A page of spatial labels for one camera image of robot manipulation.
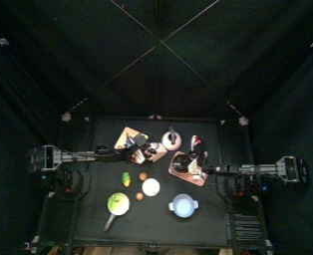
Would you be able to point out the yellow green toy corn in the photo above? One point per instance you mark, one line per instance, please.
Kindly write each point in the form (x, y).
(126, 179)

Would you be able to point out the white round plate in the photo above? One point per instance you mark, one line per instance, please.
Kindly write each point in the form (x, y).
(151, 187)

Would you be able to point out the red white toy bottle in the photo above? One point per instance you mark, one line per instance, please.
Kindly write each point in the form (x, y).
(195, 140)

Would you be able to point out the frying pan with green lettuce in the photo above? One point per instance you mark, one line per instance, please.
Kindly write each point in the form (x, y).
(117, 204)

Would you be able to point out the brown toy egg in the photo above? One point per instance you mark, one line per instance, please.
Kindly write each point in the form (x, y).
(143, 176)
(139, 196)

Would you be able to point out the black toy pot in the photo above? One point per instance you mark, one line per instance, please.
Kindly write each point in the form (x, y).
(180, 162)

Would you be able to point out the white toy cleaver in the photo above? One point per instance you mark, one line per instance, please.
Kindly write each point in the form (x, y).
(138, 156)

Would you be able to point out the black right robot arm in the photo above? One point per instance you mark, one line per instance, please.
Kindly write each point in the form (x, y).
(259, 169)

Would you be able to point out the pale pink knife block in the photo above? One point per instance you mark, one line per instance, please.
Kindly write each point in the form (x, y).
(156, 149)

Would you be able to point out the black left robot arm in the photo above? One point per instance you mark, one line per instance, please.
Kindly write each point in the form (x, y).
(69, 156)

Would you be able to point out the pink cutting board right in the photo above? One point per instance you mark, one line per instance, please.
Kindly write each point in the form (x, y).
(186, 172)

